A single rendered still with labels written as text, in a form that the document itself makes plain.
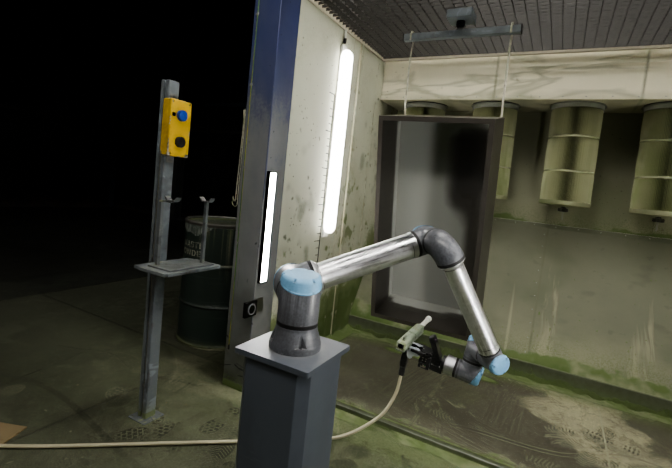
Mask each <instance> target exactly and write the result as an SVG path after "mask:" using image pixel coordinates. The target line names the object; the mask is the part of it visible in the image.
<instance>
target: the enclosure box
mask: <svg viewBox="0 0 672 468"><path fill-rule="evenodd" d="M504 120H505V117H474V116H437V115H379V124H378V149H377V173H376V198H375V222H374V244H376V243H379V242H382V241H385V240H388V239H391V238H394V237H397V236H400V235H403V234H406V233H408V232H410V231H412V230H413V229H414V228H416V227H418V226H421V225H429V226H432V227H435V228H438V229H442V230H445V231H446V232H448V233H449V234H450V235H451V236H452V237H453V238H454V239H455V241H456V242H457V243H458V245H459V246H460V248H461V249H462V251H463V253H464V256H465V260H464V262H463V263H464V266H465V268H466V270H467V273H468V275H469V277H470V280H471V282H472V284H473V287H474V289H475V291H476V294H477V296H478V298H479V301H480V303H481V306H482V308H483V300H484V292H485V283H486V274H487V266H488V257H489V249H490V240H491V232H492V223H493V215H494V206H495V197H496V189H497V180H498V172H499V163H500V155H501V146H502V138H503V129H504ZM371 316H374V317H378V318H382V319H386V320H389V321H393V322H397V323H401V324H405V325H408V326H412V327H413V326H414V325H415V324H417V323H418V324H421V323H422V322H423V321H424V320H425V318H426V317H427V316H430V317H431V318H432V320H431V321H430V322H428V323H427V324H426V325H425V326H424V330H427V331H431V332H435V333H438V334H442V335H446V336H450V337H454V338H457V339H461V340H465V341H467V340H468V338H469V336H470V335H471V333H470V330H469V328H468V326H467V324H466V321H465V319H464V317H463V314H462V312H461V310H460V308H459V305H458V303H457V301H456V298H455V296H454V294H453V292H452V289H451V287H450V285H449V282H448V280H447V278H446V276H445V273H444V271H443V270H441V269H439V268H438V267H437V265H436V262H435V261H434V259H433V258H432V257H431V255H429V254H427V255H424V256H421V257H418V258H413V259H410V260H408V261H405V262H402V263H399V264H396V265H393V266H390V267H387V268H384V269H381V270H378V271H376V272H373V273H372V296H371Z"/></svg>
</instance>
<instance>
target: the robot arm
mask: <svg viewBox="0 0 672 468"><path fill-rule="evenodd" d="M427 254H429V255H431V257H432V258H433V259H434V261H435V262H436V265H437V267H438V268H439V269H441V270H443V271H444V273H445V276H446V278H447V280H448V282H449V285H450V287H451V289H452V292H453V294H454V296H455V298H456V301H457V303H458V305H459V308H460V310H461V312H462V314H463V317H464V319H465V321H466V324H467V326H468V328H469V330H470V333H471V335H470V336H469V338H468V340H467V344H466V348H465V351H464V355H463V358H462V359H460V358H457V357H454V356H452V355H448V356H446V355H444V357H443V358H442V353H441V350H440V347H439V343H438V339H437V336H436V334H433V335H431V336H430V337H429V341H430V343H431V347H432V348H430V347H428V346H426V345H423V344H420V343H415V342H413V344H412V346H410V347H409V350H408V349H407V357H408V358H412V357H413V356H416V357H418V356H420V357H419V361H418V367H421V366H422V365H424V366H426V367H425V368H423V367H421V368H423V369H425V370H429V369H430V370H432V371H434V372H437V373H439V374H441V373H442V371H443V373H444V374H446V375H449V376H451V377H454V378H456V379H459V380H461V381H463V382H466V383H468V384H471V385H473V386H478V384H479V382H480V379H481V377H482V374H483V372H484V368H483V367H482V365H483V366H484V367H485V368H487V369H488V370H489V371H490V372H491V373H493V374H495V375H502V374H504V373H505V372H506V371H507V370H508V368H509V365H510V362H509V359H508V358H507V356H506V355H503V353H502V351H501V349H500V346H499V344H498V343H497V341H496V338H495V336H494V334H493V331H492V329H491V327H490V324H489V322H488V320H487V317H486V315H485V313H484V310H483V308H482V306H481V303H480V301H479V298H478V296H477V294H476V291H475V289H474V287H473V284H472V282H471V280H470V277H469V275H468V273H467V270H466V268H465V266H464V263H463V262H464V260H465V256H464V253H463V251H462V249H461V248H460V246H459V245H458V243H457V242H456V241H455V239H454V238H453V237H452V236H451V235H450V234H449V233H448V232H446V231H445V230H442V229H438V228H435V227H432V226H429V225H421V226H418V227H416V228H414V229H413V230H412V231H410V232H408V233H406V234H403V235H400V236H397V237H394V238H391V239H388V240H385V241H382V242H379V243H376V244H373V245H370V246H367V247H364V248H361V249H358V250H355V251H352V252H349V253H346V254H343V255H340V256H336V257H333V258H330V259H327V260H324V261H321V262H318V263H315V262H313V261H311V260H309V261H305V262H302V263H299V264H296V263H288V264H285V265H283V266H281V267H280V268H279V269H278V270H277V272H276V273H275V276H274V280H273V288H274V291H275V293H276V296H277V298H278V312H277V322H276V326H275V328H274V330H273V332H272V334H271V336H270V339H269V347H270V349H271V350H272V351H274V352H276V353H278V354H281V355H285V356H291V357H307V356H312V355H315V354H317V353H318V352H319V351H320V350H321V340H320V336H319V332H318V317H319V307H320V298H321V295H322V293H323V291H324V289H326V288H329V287H332V286H335V285H338V284H341V283H343V282H346V281H349V280H352V279H355V278H358V277H361V276H364V275H367V274H370V273H373V272H376V271H378V270H381V269H384V268H387V267H390V266H393V265H396V264H399V263H402V262H405V261H408V260H410V259H413V258H418V257H421V256H424V255H427ZM420 365H421V366H420Z"/></svg>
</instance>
